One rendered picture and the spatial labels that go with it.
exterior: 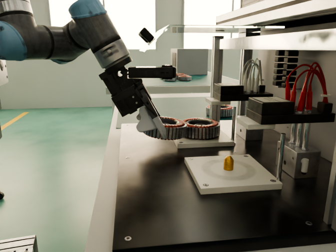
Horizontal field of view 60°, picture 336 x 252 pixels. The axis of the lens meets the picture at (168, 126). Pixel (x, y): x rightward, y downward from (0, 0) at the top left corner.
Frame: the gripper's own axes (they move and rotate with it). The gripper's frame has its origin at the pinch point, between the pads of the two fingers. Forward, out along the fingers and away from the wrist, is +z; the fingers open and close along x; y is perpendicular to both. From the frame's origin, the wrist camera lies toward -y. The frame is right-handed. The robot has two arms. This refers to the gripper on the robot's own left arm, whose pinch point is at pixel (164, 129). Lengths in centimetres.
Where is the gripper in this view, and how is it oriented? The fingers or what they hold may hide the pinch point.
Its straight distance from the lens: 74.2
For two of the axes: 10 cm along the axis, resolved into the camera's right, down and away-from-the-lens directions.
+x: 1.0, 2.5, -9.6
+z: 4.7, 8.4, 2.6
